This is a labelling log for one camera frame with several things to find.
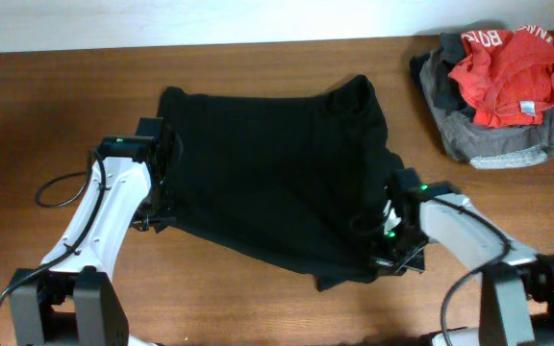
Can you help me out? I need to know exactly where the black polo shirt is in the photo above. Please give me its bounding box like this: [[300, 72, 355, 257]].
[[158, 75, 403, 291]]

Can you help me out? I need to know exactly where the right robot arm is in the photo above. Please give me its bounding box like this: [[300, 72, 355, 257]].
[[372, 168, 554, 345]]

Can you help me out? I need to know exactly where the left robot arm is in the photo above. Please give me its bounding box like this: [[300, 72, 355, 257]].
[[0, 117, 182, 345]]

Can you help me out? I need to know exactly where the grey garment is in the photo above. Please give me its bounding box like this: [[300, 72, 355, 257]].
[[410, 33, 554, 169]]

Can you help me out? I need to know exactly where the red t-shirt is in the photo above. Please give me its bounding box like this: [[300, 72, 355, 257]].
[[449, 25, 554, 129]]

